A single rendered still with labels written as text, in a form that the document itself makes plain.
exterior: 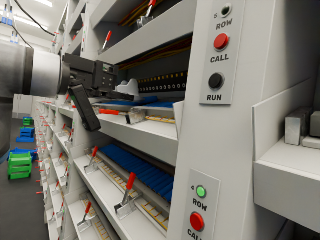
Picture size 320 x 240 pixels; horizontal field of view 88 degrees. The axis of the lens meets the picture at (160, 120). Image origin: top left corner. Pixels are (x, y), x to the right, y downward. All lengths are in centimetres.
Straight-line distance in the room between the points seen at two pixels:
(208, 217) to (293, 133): 12
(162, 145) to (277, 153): 15
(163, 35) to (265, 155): 24
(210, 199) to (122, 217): 25
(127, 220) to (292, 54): 39
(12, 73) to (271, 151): 38
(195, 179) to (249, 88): 11
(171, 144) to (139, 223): 20
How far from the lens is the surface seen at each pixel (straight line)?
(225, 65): 20
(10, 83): 38
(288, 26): 23
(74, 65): 41
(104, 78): 42
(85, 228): 73
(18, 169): 260
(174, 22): 31
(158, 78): 54
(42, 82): 37
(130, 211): 42
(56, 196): 140
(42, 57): 38
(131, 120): 35
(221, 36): 21
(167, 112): 32
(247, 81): 18
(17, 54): 38
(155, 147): 28
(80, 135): 79
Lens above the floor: 93
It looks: 1 degrees down
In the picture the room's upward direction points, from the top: 7 degrees clockwise
